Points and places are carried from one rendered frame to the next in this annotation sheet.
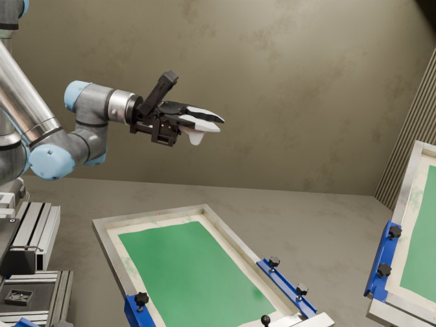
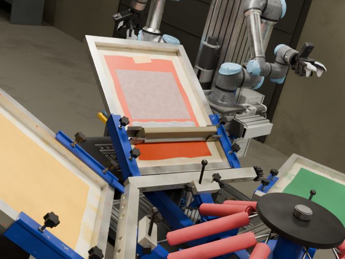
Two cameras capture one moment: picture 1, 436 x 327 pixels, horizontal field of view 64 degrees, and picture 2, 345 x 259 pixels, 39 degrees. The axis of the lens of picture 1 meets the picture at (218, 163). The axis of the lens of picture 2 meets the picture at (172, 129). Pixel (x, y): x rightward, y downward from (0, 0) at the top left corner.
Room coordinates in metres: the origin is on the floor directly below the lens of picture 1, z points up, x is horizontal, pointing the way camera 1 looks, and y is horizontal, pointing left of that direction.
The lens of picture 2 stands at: (-0.93, -1.64, 2.10)
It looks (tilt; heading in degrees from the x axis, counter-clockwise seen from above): 22 degrees down; 59
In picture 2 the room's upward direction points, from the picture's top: 15 degrees clockwise
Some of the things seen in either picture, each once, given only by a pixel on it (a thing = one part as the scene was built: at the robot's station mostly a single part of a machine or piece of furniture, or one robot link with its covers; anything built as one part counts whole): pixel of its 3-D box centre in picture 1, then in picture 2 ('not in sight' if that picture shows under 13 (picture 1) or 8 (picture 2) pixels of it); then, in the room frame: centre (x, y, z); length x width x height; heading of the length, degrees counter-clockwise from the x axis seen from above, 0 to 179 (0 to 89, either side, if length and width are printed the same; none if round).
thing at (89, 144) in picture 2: not in sight; (131, 156); (0.14, 0.50, 0.95); 0.48 x 0.44 x 0.01; 97
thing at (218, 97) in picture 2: not in sight; (223, 94); (0.67, 0.59, 1.31); 0.15 x 0.15 x 0.10
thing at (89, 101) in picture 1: (93, 101); (285, 54); (0.78, 0.32, 1.65); 0.11 x 0.08 x 0.09; 85
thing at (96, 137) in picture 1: (87, 142); (276, 71); (0.77, 0.32, 1.56); 0.11 x 0.08 x 0.11; 175
